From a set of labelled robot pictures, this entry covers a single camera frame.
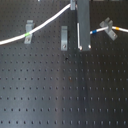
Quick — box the middle grey cable clip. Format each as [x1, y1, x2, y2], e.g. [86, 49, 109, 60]
[61, 26, 68, 51]

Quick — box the left grey cable clip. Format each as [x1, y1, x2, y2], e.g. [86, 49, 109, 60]
[24, 20, 35, 44]

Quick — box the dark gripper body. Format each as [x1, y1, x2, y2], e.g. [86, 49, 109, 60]
[70, 0, 77, 9]

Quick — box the right grey cable clip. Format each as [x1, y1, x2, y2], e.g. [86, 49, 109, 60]
[100, 18, 117, 40]

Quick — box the white cable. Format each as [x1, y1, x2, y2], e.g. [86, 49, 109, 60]
[0, 3, 128, 46]

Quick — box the grey cable clip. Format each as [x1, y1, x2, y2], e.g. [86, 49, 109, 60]
[100, 18, 117, 40]
[24, 20, 35, 44]
[61, 26, 68, 51]

